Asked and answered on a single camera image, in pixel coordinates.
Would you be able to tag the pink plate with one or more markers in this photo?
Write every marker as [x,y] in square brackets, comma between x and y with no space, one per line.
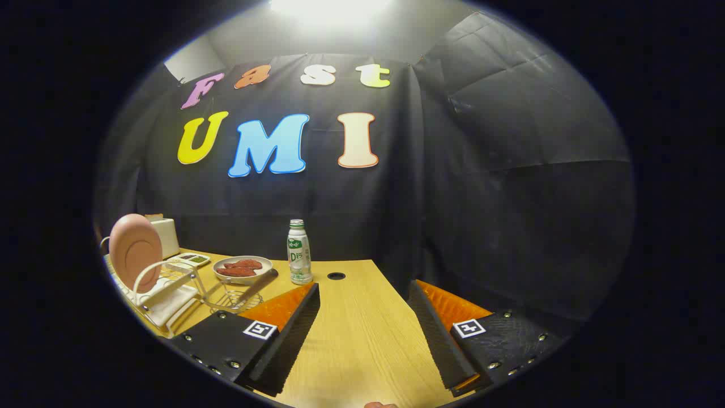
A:
[133,249]

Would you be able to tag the white green drink bottle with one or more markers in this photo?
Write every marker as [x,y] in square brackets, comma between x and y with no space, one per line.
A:
[299,255]

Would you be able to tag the white toaster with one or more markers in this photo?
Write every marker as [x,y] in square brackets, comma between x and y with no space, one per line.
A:
[168,238]

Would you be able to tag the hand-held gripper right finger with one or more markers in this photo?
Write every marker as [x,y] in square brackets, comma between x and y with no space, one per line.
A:
[439,340]

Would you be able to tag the white divided sauce dish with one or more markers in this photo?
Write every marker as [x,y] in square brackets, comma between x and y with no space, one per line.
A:
[192,259]

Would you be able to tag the reddish brown meat piece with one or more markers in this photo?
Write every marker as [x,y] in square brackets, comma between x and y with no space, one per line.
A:
[235,272]
[247,264]

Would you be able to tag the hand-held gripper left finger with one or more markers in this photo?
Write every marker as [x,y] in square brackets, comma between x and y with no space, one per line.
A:
[289,345]

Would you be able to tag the grey plate with meat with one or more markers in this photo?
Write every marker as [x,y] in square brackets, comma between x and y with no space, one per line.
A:
[242,280]

